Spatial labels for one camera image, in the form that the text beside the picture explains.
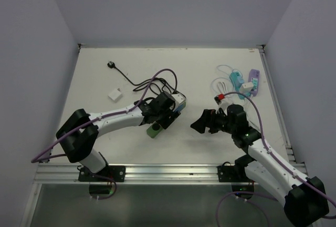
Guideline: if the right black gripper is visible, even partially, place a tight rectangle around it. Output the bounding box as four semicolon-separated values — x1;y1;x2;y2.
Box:
190;108;236;135

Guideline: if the green power strip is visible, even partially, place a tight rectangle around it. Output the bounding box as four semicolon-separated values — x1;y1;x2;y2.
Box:
146;110;174;138

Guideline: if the blue cube adapter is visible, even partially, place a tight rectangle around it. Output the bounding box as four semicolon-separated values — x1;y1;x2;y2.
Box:
175;102;186;112

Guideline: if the white charger plug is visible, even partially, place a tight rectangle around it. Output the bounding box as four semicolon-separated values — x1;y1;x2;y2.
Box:
108;88;123;103

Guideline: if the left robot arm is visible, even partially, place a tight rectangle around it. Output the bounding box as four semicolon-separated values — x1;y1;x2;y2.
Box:
56;91;186;181

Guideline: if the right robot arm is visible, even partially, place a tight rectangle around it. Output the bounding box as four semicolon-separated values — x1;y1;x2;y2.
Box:
191;105;329;226

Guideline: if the white charger on teal strip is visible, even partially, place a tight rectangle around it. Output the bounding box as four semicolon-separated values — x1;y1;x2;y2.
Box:
239;82;254;95

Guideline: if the teal power strip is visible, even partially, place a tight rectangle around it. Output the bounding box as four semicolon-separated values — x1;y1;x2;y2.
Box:
229;71;245;92

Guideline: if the purple power strip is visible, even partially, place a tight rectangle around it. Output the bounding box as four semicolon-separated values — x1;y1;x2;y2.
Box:
248;69;260;97

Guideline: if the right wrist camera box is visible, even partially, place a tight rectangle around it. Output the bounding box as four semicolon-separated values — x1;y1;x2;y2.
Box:
214;94;233;114

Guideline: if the white coiled cord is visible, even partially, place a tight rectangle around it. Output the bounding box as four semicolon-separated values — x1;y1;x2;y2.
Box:
210;64;259;128

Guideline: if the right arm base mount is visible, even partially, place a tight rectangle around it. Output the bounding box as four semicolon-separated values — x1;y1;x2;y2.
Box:
217;154;254;183

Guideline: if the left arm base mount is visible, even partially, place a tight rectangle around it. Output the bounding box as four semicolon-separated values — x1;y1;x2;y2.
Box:
77;165;126;182

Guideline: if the black power cord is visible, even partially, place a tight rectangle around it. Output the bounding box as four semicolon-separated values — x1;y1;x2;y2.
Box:
106;61;179;99

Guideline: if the aluminium front rail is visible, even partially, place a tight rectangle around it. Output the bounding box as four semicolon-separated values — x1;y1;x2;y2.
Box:
33;163;256;185

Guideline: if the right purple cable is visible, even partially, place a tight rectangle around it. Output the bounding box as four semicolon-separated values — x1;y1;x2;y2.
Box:
215;91;336;227

